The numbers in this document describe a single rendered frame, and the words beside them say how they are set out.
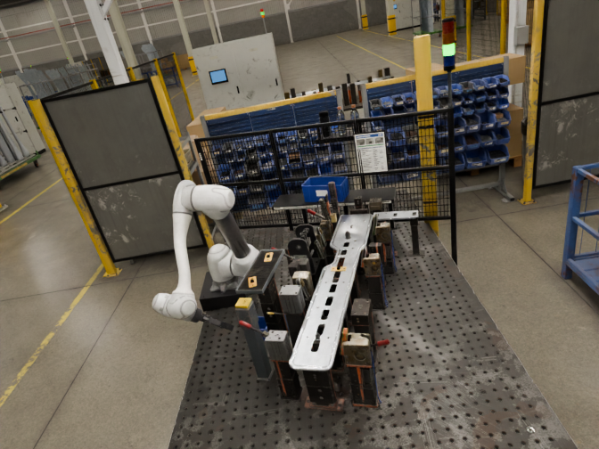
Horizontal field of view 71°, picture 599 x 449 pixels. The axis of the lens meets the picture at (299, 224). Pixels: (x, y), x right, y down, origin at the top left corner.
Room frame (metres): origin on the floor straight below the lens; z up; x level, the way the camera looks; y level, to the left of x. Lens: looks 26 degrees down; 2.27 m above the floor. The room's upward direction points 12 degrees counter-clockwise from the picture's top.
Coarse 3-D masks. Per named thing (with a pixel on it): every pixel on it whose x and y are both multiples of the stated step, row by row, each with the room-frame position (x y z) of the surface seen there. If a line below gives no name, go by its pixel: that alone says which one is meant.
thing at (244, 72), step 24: (264, 24) 9.24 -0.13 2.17; (216, 48) 9.06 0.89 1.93; (240, 48) 9.03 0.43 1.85; (264, 48) 9.00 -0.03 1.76; (216, 72) 9.04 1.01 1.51; (240, 72) 9.04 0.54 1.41; (264, 72) 9.00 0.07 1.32; (216, 96) 9.08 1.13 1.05; (240, 96) 9.04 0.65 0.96; (264, 96) 9.01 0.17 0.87
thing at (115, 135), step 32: (64, 96) 4.31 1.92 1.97; (96, 96) 4.30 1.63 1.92; (128, 96) 4.27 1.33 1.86; (160, 96) 4.21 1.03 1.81; (64, 128) 4.34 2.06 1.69; (96, 128) 4.30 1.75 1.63; (128, 128) 4.27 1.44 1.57; (160, 128) 4.26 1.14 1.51; (64, 160) 4.33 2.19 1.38; (96, 160) 4.32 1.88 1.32; (128, 160) 4.29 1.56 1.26; (160, 160) 4.27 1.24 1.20; (96, 192) 4.34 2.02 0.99; (128, 192) 4.31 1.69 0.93; (160, 192) 4.28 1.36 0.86; (96, 224) 4.34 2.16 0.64; (128, 224) 4.31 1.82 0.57; (160, 224) 4.30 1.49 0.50; (192, 224) 4.28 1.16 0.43; (128, 256) 4.34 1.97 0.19
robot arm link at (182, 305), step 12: (180, 216) 2.02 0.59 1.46; (180, 228) 1.99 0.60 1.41; (180, 240) 1.95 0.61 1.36; (180, 252) 1.88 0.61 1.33; (180, 264) 1.82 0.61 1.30; (180, 276) 1.76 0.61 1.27; (180, 288) 1.71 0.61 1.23; (180, 300) 1.64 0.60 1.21; (192, 300) 1.64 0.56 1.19; (168, 312) 1.68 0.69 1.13; (180, 312) 1.60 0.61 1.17; (192, 312) 1.61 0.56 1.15
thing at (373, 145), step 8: (360, 136) 2.88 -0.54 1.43; (368, 136) 2.86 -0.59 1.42; (376, 136) 2.84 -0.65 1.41; (384, 136) 2.82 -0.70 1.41; (360, 144) 2.88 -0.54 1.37; (368, 144) 2.86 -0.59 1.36; (376, 144) 2.85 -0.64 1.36; (384, 144) 2.83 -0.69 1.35; (368, 152) 2.87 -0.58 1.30; (376, 152) 2.85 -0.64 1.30; (384, 152) 2.83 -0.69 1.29; (360, 160) 2.89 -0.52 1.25; (368, 160) 2.87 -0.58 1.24; (376, 160) 2.85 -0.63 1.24; (384, 160) 2.83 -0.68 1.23; (368, 168) 2.87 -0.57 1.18; (376, 168) 2.85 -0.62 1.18; (384, 168) 2.83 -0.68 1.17
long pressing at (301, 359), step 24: (360, 216) 2.51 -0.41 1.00; (336, 240) 2.27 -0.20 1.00; (360, 240) 2.21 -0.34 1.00; (336, 264) 2.00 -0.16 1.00; (336, 288) 1.78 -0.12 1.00; (312, 312) 1.63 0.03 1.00; (336, 312) 1.59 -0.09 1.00; (312, 336) 1.46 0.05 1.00; (336, 336) 1.43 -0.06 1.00; (312, 360) 1.32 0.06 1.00
